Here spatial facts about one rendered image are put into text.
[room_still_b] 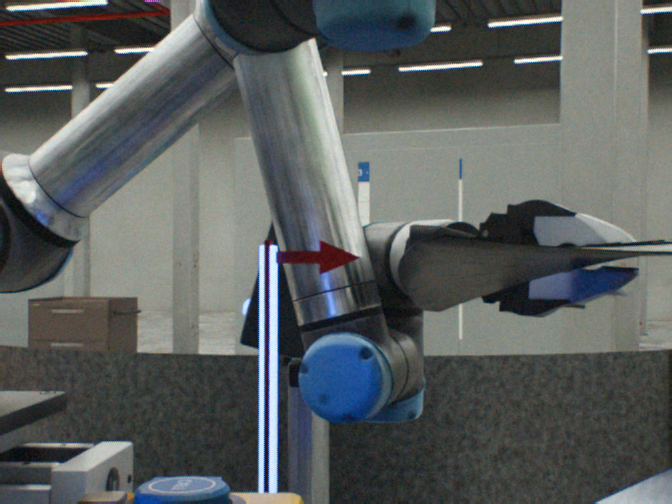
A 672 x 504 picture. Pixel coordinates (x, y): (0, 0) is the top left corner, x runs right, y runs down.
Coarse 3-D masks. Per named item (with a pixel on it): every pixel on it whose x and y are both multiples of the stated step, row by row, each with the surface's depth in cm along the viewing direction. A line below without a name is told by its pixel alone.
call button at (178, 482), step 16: (160, 480) 44; (176, 480) 44; (192, 480) 44; (208, 480) 44; (144, 496) 42; (160, 496) 41; (176, 496) 41; (192, 496) 41; (208, 496) 42; (224, 496) 42
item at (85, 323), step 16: (32, 304) 724; (48, 304) 721; (64, 304) 718; (80, 304) 714; (96, 304) 711; (112, 304) 714; (128, 304) 738; (32, 320) 724; (48, 320) 721; (64, 320) 717; (80, 320) 714; (96, 320) 711; (112, 320) 714; (128, 320) 738; (32, 336) 724; (48, 336) 721; (64, 336) 717; (80, 336) 714; (96, 336) 711; (112, 336) 714; (128, 336) 738
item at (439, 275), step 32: (416, 256) 63; (448, 256) 63; (480, 256) 63; (512, 256) 63; (544, 256) 63; (576, 256) 64; (608, 256) 68; (416, 288) 73; (448, 288) 74; (480, 288) 76
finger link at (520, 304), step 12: (528, 288) 80; (516, 300) 81; (528, 300) 80; (540, 300) 79; (552, 300) 78; (564, 300) 77; (516, 312) 81; (528, 312) 80; (540, 312) 79; (552, 312) 79
